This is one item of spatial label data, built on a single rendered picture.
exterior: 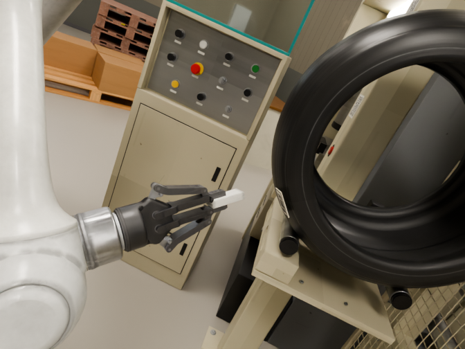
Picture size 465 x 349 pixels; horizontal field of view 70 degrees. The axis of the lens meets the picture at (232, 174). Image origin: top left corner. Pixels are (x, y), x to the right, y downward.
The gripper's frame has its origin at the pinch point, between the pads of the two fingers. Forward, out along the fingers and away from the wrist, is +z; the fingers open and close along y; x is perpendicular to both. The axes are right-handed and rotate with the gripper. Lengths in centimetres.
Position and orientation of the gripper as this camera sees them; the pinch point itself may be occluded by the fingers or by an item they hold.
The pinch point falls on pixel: (225, 198)
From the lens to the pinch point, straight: 63.6
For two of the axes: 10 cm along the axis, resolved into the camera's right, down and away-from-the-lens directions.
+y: 1.1, 9.5, 2.9
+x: 5.0, 2.0, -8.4
